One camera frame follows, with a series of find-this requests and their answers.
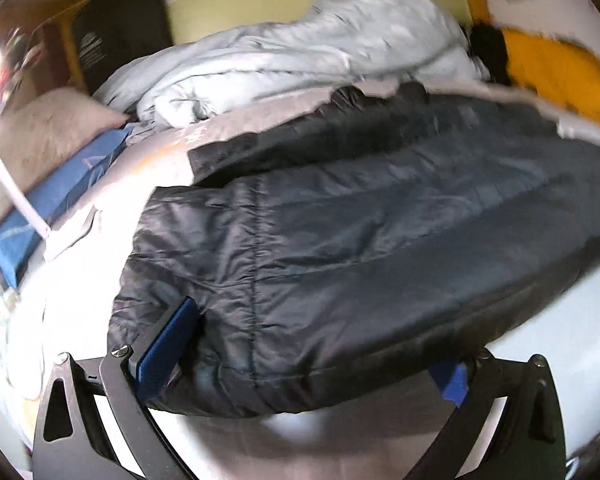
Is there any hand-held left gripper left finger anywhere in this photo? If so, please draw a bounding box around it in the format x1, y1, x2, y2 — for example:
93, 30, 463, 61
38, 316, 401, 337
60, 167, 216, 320
32, 296, 198, 480

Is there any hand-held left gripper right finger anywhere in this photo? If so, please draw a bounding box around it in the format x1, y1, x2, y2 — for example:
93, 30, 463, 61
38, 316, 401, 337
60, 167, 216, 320
427, 347, 567, 480

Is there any black puffer jacket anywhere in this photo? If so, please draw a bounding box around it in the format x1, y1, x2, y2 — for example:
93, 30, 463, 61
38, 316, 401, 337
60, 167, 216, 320
111, 81, 600, 418

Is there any blue pillow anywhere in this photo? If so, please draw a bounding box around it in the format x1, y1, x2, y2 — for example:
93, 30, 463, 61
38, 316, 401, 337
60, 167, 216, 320
0, 125, 136, 288

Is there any beige pillow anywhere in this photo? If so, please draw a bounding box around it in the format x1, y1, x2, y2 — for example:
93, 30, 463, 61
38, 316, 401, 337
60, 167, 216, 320
0, 85, 131, 226

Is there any light grey duvet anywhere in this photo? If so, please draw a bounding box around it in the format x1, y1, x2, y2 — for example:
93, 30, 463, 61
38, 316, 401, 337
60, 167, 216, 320
92, 0, 486, 126

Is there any black garment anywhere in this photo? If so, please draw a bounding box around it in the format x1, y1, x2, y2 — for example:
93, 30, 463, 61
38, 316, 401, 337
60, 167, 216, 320
467, 22, 513, 86

